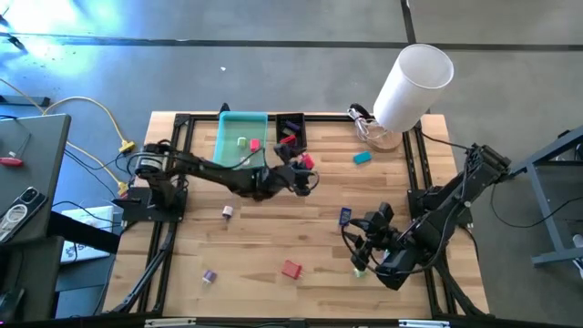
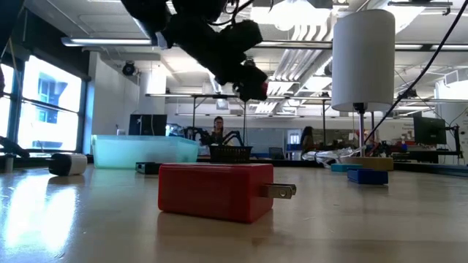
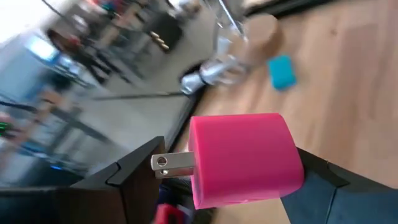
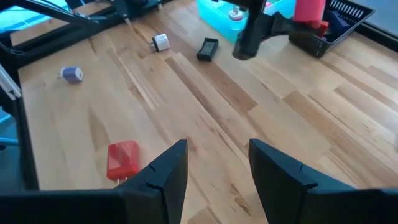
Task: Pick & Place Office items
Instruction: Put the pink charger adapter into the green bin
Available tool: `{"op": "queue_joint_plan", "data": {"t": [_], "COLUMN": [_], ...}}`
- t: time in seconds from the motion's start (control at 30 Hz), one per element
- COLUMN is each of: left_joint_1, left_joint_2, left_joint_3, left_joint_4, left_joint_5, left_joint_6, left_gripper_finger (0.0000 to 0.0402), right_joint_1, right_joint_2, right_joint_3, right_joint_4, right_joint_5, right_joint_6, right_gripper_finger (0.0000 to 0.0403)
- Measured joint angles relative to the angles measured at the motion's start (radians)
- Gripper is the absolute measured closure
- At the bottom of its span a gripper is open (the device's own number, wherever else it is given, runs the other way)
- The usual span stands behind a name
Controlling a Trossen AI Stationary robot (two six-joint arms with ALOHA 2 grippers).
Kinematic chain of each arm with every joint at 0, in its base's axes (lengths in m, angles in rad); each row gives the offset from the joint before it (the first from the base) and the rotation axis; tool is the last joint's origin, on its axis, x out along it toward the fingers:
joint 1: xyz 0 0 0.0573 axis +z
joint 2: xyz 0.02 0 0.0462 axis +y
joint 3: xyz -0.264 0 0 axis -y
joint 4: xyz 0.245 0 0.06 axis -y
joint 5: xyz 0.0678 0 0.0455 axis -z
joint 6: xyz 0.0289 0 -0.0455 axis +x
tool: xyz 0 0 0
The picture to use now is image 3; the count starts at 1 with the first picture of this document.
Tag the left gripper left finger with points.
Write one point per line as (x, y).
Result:
(93, 205)

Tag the teal flat rectangular device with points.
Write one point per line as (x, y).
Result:
(281, 73)

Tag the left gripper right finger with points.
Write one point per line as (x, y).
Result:
(342, 208)

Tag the pink wall charger bolt emblem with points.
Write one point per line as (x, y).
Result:
(242, 158)

